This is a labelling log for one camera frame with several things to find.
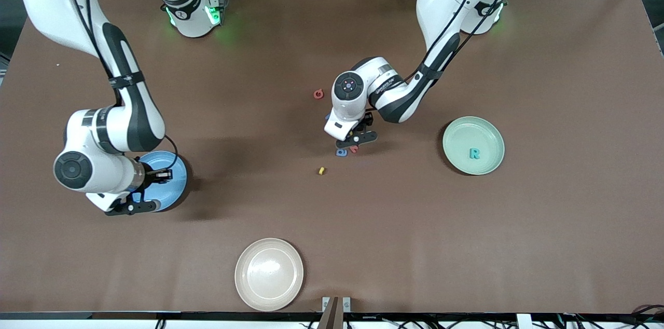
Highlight blue plate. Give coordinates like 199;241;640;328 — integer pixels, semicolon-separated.
132;150;188;213

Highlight black cables below table edge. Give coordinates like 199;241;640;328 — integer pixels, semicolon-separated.
563;304;664;329

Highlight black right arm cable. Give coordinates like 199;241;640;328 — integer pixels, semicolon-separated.
57;0;178;170

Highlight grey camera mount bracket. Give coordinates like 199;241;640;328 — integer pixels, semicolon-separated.
317;296;352;329

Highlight pale green plate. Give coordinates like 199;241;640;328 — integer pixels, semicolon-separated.
442;116;505;176

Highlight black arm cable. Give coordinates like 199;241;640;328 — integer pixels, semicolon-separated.
405;0;511;84
57;0;178;170

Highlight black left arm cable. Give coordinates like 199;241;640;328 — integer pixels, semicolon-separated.
405;0;511;84

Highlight beige plate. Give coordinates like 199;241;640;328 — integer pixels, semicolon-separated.
234;238;305;312

